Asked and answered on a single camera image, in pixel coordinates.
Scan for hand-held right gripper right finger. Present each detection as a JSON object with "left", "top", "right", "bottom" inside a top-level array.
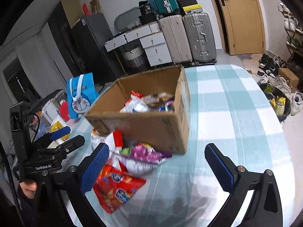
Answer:
[{"left": 204, "top": 143, "right": 283, "bottom": 227}]

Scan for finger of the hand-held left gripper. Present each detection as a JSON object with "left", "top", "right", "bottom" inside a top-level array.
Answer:
[
  {"left": 46, "top": 135, "right": 86, "bottom": 158},
  {"left": 34, "top": 126, "right": 71, "bottom": 148}
]

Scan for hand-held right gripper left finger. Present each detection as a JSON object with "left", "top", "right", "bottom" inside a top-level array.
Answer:
[{"left": 51, "top": 142, "right": 110, "bottom": 227}]

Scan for large white red snack bag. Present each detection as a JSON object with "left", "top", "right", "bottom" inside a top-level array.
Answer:
[{"left": 91, "top": 128, "right": 114, "bottom": 156}]

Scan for red snack bag blue emblem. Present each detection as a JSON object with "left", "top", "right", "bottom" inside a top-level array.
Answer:
[{"left": 93, "top": 164, "right": 147, "bottom": 214}]

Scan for narrow red snack packet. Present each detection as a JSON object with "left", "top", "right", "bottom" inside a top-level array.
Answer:
[{"left": 105, "top": 130, "right": 125, "bottom": 154}]

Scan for purple green snack bag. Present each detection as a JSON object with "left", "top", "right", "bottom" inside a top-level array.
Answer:
[{"left": 111, "top": 142, "right": 173, "bottom": 176}]

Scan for large cardboard box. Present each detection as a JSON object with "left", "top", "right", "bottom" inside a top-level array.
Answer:
[{"left": 84, "top": 64, "right": 191, "bottom": 155}]

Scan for white snack bag red trim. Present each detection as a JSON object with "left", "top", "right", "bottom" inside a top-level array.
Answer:
[{"left": 119, "top": 90, "right": 152, "bottom": 114}]

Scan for purple white snack packet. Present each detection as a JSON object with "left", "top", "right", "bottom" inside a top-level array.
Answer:
[{"left": 142, "top": 92, "right": 176, "bottom": 112}]

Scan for person's left hand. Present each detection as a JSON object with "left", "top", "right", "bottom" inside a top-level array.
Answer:
[{"left": 18, "top": 178, "right": 38, "bottom": 200}]

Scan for yellow drink carton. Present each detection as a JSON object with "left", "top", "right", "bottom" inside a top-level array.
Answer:
[{"left": 51, "top": 119, "right": 71, "bottom": 140}]

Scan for red crinkled packet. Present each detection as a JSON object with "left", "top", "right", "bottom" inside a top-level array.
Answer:
[{"left": 59, "top": 100, "right": 71, "bottom": 121}]

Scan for blue cartoon tote bag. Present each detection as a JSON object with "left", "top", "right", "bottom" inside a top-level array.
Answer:
[{"left": 66, "top": 73, "right": 99, "bottom": 119}]

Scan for black trash bin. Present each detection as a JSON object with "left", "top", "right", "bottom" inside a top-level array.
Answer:
[{"left": 258, "top": 83, "right": 291, "bottom": 123}]

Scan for black wardrobe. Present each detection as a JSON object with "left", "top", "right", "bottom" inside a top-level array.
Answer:
[{"left": 47, "top": 5, "right": 82, "bottom": 81}]

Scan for grey refrigerator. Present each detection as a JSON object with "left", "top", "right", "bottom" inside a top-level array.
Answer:
[{"left": 71, "top": 13, "right": 125, "bottom": 81}]

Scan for white sneaker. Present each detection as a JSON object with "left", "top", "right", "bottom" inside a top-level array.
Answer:
[{"left": 291, "top": 93, "right": 303, "bottom": 116}]

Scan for woven laundry basket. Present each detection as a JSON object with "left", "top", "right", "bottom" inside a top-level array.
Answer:
[{"left": 122, "top": 45, "right": 148, "bottom": 68}]

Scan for heap of loose shoes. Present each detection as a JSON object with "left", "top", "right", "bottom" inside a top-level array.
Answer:
[{"left": 257, "top": 54, "right": 291, "bottom": 93}]

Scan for small cardboard box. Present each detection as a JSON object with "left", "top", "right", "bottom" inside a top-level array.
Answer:
[{"left": 277, "top": 68, "right": 299, "bottom": 88}]

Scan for flat brown cardboard sheet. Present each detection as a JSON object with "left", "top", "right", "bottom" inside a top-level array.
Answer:
[{"left": 61, "top": 0, "right": 84, "bottom": 29}]

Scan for white drawer cabinet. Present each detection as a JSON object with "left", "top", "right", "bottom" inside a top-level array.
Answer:
[{"left": 104, "top": 23, "right": 173, "bottom": 67}]

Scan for brown paper bag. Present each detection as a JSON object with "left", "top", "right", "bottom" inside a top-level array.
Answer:
[{"left": 89, "top": 0, "right": 102, "bottom": 15}]

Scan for silver suitcase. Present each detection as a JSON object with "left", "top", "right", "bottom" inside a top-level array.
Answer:
[{"left": 182, "top": 12, "right": 217, "bottom": 66}]

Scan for beige suitcase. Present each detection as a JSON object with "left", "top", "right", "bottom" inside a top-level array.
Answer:
[{"left": 158, "top": 14, "right": 193, "bottom": 64}]

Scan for wooden shoe rack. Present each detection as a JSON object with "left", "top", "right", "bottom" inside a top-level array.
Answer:
[{"left": 278, "top": 2, "right": 303, "bottom": 61}]

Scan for black bag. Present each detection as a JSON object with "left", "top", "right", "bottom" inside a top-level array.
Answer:
[{"left": 138, "top": 1, "right": 158, "bottom": 25}]

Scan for wooden door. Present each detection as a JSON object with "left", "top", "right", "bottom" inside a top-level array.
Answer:
[{"left": 211, "top": 0, "right": 265, "bottom": 56}]

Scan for rows of racked shoes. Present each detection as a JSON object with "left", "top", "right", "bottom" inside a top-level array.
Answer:
[{"left": 277, "top": 2, "right": 303, "bottom": 49}]

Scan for yellow black shoe box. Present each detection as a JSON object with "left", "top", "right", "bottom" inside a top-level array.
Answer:
[{"left": 183, "top": 5, "right": 203, "bottom": 14}]

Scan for grey oval frame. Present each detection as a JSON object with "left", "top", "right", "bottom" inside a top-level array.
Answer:
[{"left": 114, "top": 7, "right": 142, "bottom": 31}]

